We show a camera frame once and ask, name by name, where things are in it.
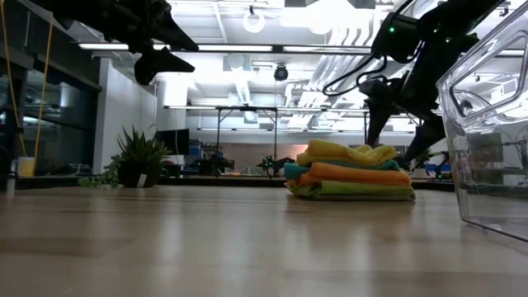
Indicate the clear plastic bin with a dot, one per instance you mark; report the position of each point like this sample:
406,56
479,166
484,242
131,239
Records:
486,198

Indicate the black monitor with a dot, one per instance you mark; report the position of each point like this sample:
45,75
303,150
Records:
175,142

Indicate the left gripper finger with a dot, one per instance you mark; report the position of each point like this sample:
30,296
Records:
171,29
154,66

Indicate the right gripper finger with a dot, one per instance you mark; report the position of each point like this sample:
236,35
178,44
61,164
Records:
377,119
427,138

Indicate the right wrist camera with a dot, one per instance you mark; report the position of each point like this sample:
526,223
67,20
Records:
377,90

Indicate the pale yellow cup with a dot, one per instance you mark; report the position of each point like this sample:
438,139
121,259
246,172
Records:
26,167

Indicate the small green potted plant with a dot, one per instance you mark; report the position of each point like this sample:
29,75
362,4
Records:
140,161

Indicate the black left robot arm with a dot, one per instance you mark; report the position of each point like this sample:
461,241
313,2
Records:
90,10

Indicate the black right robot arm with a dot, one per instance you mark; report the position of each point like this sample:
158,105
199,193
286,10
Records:
453,24

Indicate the teal microfiber towel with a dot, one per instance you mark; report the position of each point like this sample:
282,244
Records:
293,170

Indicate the black background robot arm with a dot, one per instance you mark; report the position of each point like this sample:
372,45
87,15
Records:
284,161

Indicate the tall black table frame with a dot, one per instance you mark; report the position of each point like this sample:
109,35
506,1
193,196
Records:
247,108

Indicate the black ceiling dome camera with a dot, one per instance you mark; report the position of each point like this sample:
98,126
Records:
281,73

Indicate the yellow microfiber towel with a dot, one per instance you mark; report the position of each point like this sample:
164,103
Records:
338,152

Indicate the lime green microfiber towel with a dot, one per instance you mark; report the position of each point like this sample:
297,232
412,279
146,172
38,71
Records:
363,189

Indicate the orange microfiber towel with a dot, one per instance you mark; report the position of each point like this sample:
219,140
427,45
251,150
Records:
354,173

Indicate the white round ceiling lamp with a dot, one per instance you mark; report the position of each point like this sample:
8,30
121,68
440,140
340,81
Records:
253,29

